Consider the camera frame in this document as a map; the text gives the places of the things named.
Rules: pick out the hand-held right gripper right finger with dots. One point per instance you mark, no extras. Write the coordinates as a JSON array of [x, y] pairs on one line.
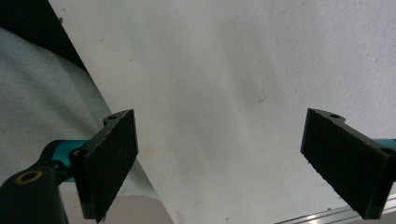
[[348, 161]]

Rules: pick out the pale grey cloth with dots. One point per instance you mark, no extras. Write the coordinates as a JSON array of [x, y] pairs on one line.
[[37, 93]]

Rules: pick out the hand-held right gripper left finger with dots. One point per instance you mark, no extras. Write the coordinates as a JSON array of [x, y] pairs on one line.
[[104, 161]]

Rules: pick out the aluminium rail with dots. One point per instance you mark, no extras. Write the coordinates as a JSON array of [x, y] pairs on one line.
[[327, 216]]

